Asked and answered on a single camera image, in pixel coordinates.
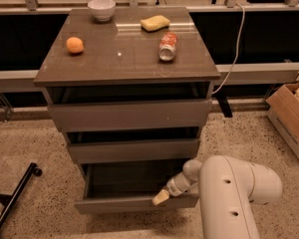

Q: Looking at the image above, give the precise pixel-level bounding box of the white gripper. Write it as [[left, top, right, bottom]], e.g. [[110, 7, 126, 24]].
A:
[[151, 172, 193, 206]]

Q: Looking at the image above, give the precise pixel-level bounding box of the grey bottom drawer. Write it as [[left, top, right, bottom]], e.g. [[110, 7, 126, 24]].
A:
[[75, 158, 198, 214]]

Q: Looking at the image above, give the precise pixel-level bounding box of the grey drawer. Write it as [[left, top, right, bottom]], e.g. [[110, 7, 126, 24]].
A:
[[48, 100, 211, 132], [67, 138, 200, 164], [75, 158, 198, 214]]

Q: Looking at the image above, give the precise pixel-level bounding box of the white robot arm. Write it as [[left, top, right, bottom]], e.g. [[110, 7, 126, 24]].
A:
[[152, 155, 282, 239]]

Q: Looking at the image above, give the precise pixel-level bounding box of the grey top drawer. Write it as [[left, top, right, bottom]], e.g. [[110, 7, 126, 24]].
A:
[[48, 100, 211, 132]]

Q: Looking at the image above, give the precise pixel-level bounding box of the grey middle drawer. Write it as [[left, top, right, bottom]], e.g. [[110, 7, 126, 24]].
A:
[[67, 138, 200, 164]]

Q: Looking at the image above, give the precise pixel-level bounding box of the grey drawer cabinet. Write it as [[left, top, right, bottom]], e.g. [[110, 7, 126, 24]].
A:
[[33, 6, 221, 164]]

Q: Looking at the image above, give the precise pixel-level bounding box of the red soda can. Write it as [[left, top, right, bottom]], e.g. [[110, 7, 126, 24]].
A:
[[158, 32, 177, 62]]

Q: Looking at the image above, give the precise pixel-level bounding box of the cardboard box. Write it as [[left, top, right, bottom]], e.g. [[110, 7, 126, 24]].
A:
[[266, 83, 299, 159]]

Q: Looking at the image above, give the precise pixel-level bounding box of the black chair leg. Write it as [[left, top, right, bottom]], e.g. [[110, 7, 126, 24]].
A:
[[0, 162, 42, 229]]

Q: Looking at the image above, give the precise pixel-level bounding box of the yellow sponge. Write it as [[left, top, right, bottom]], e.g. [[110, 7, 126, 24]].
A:
[[141, 15, 170, 32]]

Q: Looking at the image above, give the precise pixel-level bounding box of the orange fruit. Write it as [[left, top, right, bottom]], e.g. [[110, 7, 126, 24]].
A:
[[66, 37, 84, 54]]

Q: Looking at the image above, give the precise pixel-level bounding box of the white bowl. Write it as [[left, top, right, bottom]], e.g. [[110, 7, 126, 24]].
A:
[[88, 0, 116, 22]]

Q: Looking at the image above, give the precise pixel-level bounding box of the white cable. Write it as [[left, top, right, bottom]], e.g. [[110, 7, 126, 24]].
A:
[[211, 3, 246, 96]]

